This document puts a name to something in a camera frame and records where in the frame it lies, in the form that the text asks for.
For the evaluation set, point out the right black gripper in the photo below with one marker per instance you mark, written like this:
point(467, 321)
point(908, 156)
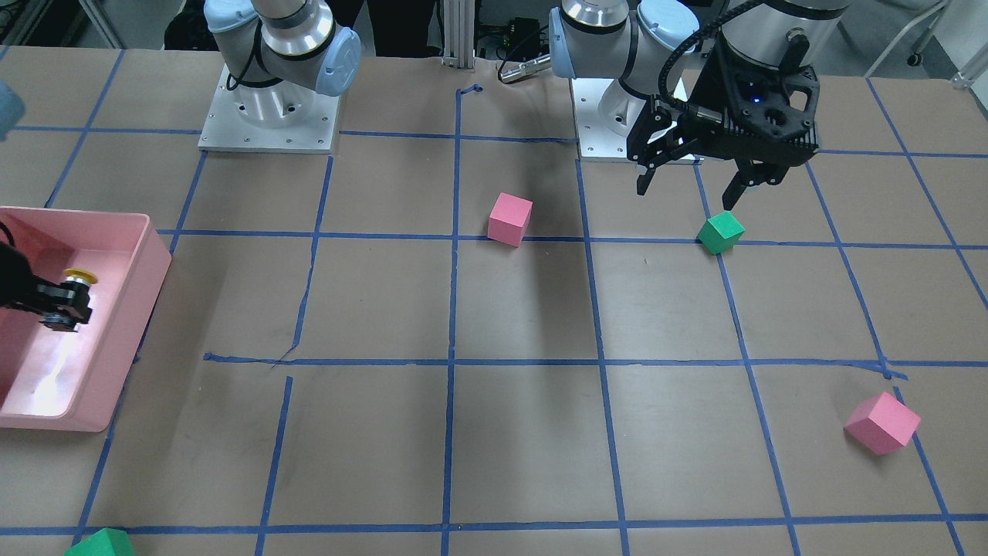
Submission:
point(17, 286)

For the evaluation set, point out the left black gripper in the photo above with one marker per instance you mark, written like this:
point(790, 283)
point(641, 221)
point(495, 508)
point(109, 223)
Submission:
point(712, 86)

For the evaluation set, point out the yellow push button switch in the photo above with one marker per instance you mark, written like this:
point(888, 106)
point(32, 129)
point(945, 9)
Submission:
point(80, 276)

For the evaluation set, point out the pink cube near left arm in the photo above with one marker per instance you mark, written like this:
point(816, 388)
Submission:
point(882, 424)

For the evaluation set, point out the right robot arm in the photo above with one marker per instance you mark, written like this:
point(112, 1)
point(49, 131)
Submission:
point(286, 65)

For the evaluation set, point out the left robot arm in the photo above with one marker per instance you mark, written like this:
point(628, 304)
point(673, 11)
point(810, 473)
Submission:
point(661, 46)

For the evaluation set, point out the green cube centre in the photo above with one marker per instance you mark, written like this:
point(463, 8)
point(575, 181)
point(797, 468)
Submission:
point(720, 232)

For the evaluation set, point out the pink plastic bin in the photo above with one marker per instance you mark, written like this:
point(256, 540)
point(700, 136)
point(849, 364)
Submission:
point(71, 381)

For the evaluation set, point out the pink cube centre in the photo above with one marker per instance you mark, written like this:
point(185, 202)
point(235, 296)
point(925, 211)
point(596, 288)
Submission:
point(509, 219)

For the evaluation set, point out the green cube near bin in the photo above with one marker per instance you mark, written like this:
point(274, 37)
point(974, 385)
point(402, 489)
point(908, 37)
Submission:
point(105, 542)

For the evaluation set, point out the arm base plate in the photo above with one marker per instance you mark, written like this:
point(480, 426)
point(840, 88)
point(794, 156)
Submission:
point(281, 119)
point(604, 113)

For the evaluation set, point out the aluminium frame post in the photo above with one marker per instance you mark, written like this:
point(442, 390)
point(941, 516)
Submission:
point(458, 29)

